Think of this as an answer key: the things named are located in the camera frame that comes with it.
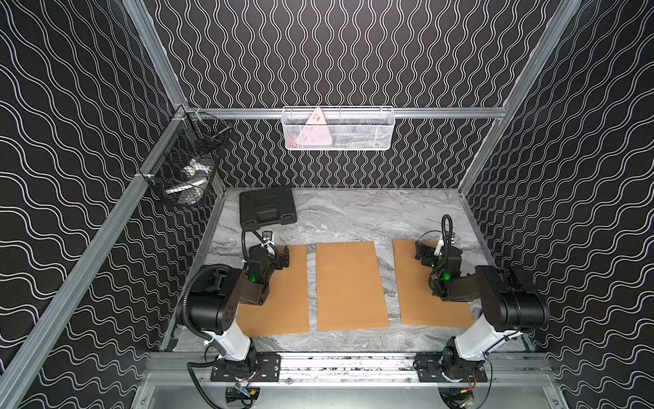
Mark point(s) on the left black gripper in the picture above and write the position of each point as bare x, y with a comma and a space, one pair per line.
276, 256

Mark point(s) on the black plastic tool case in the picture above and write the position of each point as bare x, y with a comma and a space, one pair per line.
266, 207

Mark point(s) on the brown file bag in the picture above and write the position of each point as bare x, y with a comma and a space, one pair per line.
349, 288
418, 306
286, 309

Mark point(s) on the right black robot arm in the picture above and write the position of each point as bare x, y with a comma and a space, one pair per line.
510, 304

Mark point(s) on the white object in black basket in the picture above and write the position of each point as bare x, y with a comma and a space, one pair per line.
195, 179

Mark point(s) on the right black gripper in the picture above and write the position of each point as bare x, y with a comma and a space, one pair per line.
428, 254

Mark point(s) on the pink triangular board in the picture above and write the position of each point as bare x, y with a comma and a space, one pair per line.
315, 133

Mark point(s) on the black wire mesh basket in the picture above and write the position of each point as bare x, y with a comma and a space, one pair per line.
202, 137

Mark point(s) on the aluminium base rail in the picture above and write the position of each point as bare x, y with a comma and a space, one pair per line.
365, 369

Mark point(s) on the white wire mesh basket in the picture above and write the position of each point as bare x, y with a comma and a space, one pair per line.
354, 128

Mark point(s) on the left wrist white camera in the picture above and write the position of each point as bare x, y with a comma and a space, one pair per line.
268, 238

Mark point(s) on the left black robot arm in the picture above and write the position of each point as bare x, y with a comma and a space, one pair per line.
208, 306

